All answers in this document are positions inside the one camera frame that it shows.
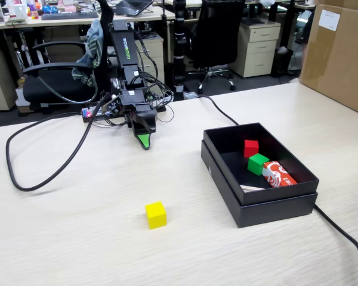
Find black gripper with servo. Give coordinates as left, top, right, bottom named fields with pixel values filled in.
left=121, top=102, right=158, bottom=151

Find yellow cube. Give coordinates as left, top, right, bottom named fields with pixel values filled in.
left=144, top=201, right=168, bottom=230

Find black cardboard box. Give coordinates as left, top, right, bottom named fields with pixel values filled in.
left=202, top=122, right=320, bottom=207

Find black open box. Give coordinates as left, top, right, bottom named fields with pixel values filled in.
left=200, top=139, right=319, bottom=229

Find large brown cardboard box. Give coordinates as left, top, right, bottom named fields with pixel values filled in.
left=298, top=0, right=358, bottom=119

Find controller board with red light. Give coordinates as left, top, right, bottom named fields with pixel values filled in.
left=81, top=104, right=108, bottom=124

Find beige drawer cabinet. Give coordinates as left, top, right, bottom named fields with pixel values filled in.
left=113, top=32, right=165, bottom=92
left=229, top=20, right=282, bottom=79

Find black segmented pole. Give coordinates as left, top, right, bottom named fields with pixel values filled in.
left=172, top=0, right=188, bottom=94

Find black headphones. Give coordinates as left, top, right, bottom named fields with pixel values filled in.
left=135, top=29, right=156, bottom=41

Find black office chair with armrests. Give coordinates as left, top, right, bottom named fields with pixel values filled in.
left=22, top=0, right=115, bottom=108

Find striped blue-green cloth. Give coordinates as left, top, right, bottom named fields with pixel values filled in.
left=71, top=19, right=104, bottom=88

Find red cube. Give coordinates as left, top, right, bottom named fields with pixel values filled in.
left=243, top=139, right=260, bottom=158

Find green cube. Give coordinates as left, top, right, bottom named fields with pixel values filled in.
left=246, top=153, right=270, bottom=176

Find black mesh office chair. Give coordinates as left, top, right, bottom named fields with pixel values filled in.
left=186, top=0, right=247, bottom=95

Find black laptop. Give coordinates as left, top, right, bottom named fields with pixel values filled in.
left=111, top=0, right=155, bottom=17

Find white office desk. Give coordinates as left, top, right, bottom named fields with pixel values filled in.
left=0, top=5, right=177, bottom=31

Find black keyboard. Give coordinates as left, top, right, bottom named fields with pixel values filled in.
left=41, top=11, right=100, bottom=21

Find orange and white carton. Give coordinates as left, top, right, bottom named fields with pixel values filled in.
left=262, top=160, right=298, bottom=189

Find black waste bin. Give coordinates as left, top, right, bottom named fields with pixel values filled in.
left=270, top=46, right=295, bottom=79

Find small colourful bottles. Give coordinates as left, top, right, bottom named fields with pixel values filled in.
left=26, top=0, right=40, bottom=20

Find white paper label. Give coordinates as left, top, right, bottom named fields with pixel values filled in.
left=317, top=9, right=341, bottom=32

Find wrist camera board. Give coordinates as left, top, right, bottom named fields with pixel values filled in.
left=103, top=94, right=123, bottom=117

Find thick black cable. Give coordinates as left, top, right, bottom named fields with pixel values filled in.
left=5, top=94, right=358, bottom=286

